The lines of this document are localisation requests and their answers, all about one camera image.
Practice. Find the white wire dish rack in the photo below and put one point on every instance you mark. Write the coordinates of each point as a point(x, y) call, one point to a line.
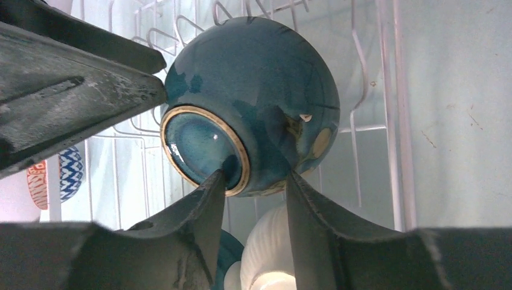
point(127, 176)

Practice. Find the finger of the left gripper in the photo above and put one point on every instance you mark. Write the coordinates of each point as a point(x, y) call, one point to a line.
point(40, 18)
point(54, 96)

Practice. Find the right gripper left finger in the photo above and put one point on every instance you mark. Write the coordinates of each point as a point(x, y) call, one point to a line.
point(176, 248)

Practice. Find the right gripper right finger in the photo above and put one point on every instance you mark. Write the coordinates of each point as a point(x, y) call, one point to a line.
point(333, 248)

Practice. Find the dark teal bowl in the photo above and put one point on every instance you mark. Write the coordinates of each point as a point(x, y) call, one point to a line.
point(253, 98)

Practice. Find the white and navy bowl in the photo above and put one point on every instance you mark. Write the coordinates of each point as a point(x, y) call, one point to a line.
point(230, 251)

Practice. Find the plain white bowl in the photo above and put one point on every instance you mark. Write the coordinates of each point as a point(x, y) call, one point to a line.
point(267, 261)

